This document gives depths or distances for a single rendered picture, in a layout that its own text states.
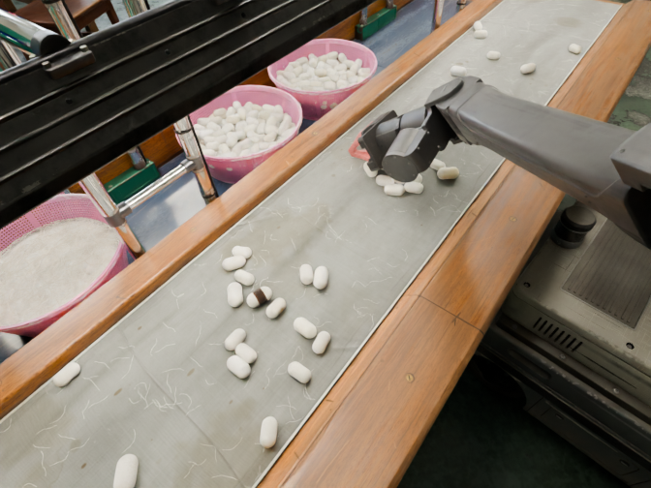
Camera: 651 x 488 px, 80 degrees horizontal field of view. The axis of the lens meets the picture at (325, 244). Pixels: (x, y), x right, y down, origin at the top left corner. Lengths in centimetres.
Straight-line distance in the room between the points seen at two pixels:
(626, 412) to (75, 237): 113
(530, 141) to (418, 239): 29
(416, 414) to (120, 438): 35
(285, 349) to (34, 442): 31
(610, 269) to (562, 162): 74
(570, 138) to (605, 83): 70
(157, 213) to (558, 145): 71
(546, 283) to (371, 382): 60
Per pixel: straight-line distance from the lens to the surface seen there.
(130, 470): 53
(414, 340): 52
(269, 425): 49
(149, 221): 85
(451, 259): 60
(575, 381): 107
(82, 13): 274
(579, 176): 35
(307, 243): 63
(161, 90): 37
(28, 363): 65
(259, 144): 84
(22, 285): 79
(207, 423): 53
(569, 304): 99
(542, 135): 41
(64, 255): 78
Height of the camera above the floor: 123
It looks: 51 degrees down
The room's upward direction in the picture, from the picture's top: 5 degrees counter-clockwise
